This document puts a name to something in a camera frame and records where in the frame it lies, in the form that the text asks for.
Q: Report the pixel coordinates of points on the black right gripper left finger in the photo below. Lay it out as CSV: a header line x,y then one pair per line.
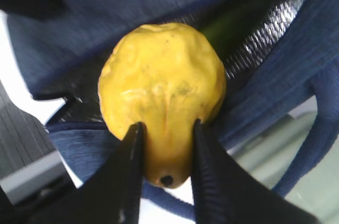
x,y
111,195

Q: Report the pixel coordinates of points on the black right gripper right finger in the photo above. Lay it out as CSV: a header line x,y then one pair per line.
x,y
223,192

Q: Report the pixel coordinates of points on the green lidded glass container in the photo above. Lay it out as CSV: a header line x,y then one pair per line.
x,y
296,157

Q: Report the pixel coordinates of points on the yellow toy pear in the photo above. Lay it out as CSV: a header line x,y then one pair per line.
x,y
165,76

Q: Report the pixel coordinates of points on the green toy cucumber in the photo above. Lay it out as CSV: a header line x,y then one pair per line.
x,y
224,29

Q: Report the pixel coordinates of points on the navy blue lunch bag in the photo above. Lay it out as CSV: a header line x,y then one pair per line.
x,y
289,55

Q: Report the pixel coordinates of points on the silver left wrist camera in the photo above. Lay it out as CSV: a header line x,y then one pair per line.
x,y
39,179

